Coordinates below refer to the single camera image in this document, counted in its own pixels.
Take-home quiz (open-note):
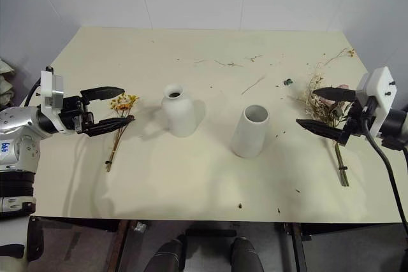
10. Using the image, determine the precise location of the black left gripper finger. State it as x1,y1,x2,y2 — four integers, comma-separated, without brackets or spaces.
80,86,126,101
83,115,136,138

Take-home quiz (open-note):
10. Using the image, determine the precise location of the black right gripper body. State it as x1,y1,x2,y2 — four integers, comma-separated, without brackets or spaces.
337,98,378,147

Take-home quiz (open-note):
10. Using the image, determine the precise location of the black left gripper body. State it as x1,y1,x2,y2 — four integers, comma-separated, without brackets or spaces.
57,94,95,134

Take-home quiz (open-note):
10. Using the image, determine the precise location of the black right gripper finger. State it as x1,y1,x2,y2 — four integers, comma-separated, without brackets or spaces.
296,118,346,141
312,86,357,103

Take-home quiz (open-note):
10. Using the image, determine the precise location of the white tapered ceramic vase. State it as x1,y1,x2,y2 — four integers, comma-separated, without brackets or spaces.
229,104,270,159

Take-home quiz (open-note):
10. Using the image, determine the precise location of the white bottle-shaped ceramic vase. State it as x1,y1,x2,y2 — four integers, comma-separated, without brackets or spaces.
160,83,196,138

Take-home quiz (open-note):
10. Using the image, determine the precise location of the yellow dried flower bunch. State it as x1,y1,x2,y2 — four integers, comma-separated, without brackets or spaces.
105,93,140,173

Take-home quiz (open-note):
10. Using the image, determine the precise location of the pale pink dried flower bunch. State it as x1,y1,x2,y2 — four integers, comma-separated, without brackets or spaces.
298,72,353,188

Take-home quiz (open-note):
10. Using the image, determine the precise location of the pile of grey sacks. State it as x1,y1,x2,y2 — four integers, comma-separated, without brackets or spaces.
0,58,15,107

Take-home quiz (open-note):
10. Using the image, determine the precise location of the thin dried straw stem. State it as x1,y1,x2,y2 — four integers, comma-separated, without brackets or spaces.
240,76,266,96

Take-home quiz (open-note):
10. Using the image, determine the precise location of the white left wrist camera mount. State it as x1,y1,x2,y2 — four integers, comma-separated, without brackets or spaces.
37,66,66,118

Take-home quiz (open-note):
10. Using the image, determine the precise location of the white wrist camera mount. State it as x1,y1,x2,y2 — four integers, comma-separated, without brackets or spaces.
354,66,398,136
37,66,66,118

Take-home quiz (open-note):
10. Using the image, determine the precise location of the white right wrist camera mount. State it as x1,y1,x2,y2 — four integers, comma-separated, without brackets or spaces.
354,66,398,136

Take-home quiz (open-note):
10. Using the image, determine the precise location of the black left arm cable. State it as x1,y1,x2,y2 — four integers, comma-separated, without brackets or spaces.
22,79,42,109

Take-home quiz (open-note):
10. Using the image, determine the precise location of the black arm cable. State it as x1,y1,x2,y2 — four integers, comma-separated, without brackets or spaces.
363,103,408,225
22,79,42,109

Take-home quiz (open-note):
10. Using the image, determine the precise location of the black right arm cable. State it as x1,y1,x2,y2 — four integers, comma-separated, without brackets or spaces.
363,103,408,225

